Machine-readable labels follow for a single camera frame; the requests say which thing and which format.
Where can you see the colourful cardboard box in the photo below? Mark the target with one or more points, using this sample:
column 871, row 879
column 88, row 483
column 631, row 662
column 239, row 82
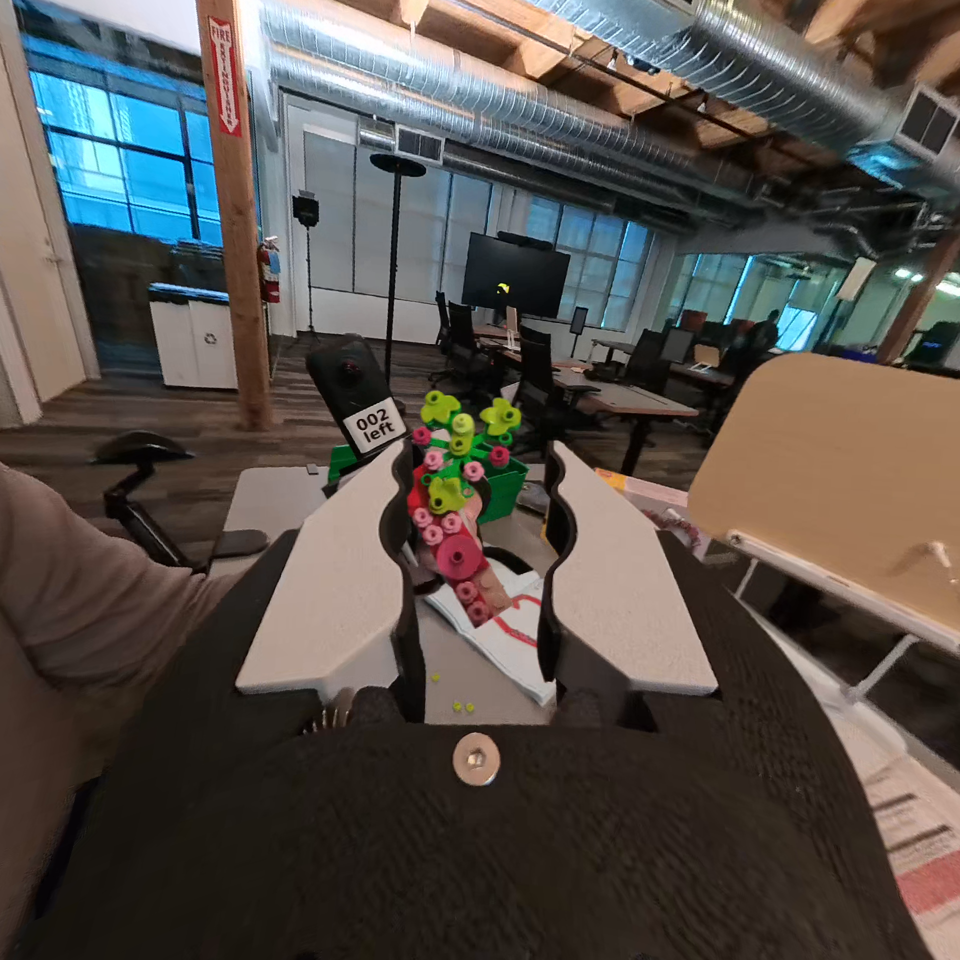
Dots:
column 660, row 510

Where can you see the striped printed paper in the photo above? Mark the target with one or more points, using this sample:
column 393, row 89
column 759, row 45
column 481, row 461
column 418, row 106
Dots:
column 915, row 847

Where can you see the white instruction booklet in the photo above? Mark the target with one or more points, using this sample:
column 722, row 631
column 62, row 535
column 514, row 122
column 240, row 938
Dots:
column 510, row 646

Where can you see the wooden post with sign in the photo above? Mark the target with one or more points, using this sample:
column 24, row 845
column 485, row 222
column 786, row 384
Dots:
column 244, row 300

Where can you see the white recycling cabinet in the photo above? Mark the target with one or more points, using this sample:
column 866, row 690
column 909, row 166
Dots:
column 193, row 337

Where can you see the green plastic box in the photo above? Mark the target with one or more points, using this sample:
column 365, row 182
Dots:
column 506, row 487

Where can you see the red white wall sign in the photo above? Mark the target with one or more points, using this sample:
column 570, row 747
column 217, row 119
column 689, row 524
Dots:
column 225, row 75

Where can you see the brown top office desk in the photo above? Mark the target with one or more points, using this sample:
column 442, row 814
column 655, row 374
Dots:
column 630, row 401

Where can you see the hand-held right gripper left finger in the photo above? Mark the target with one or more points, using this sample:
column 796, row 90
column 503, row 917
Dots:
column 322, row 592

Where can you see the black light panel stand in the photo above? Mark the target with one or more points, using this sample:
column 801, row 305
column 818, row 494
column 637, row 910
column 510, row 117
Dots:
column 306, row 210

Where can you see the light wooden raised desk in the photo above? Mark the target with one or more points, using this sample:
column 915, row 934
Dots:
column 825, row 465

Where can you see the black floor lamp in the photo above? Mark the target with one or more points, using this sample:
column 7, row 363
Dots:
column 397, row 165

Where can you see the wide silver ventilation duct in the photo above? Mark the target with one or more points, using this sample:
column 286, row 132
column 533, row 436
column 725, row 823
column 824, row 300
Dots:
column 750, row 52

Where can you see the silver round ventilation duct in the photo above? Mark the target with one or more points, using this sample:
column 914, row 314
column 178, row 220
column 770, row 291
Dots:
column 450, row 64
column 420, row 105

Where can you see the person's left forearm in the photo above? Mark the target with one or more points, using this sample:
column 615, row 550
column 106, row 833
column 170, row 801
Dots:
column 75, row 615

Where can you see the black office chair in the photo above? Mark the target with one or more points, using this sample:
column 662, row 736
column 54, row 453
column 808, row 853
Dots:
column 645, row 360
column 536, row 367
column 459, row 330

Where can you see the plain wooden post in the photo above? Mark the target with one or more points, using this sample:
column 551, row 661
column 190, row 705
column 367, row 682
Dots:
column 919, row 300

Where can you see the lego flower plant build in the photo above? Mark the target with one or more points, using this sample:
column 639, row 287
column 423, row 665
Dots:
column 454, row 556

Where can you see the large black tv screen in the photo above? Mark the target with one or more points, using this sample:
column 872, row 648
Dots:
column 515, row 274

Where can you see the black chair armrest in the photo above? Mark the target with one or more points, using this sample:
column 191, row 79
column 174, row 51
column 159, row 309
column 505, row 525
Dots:
column 142, row 448

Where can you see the red fire extinguisher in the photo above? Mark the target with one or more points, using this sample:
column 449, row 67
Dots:
column 269, row 274

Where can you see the large paned window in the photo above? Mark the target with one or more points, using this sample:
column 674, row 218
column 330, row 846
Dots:
column 127, row 150

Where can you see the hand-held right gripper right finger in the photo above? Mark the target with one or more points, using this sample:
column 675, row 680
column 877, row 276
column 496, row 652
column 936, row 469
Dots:
column 626, row 600

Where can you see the small screen on stand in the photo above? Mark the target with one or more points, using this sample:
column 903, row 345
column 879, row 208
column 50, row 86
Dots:
column 579, row 321

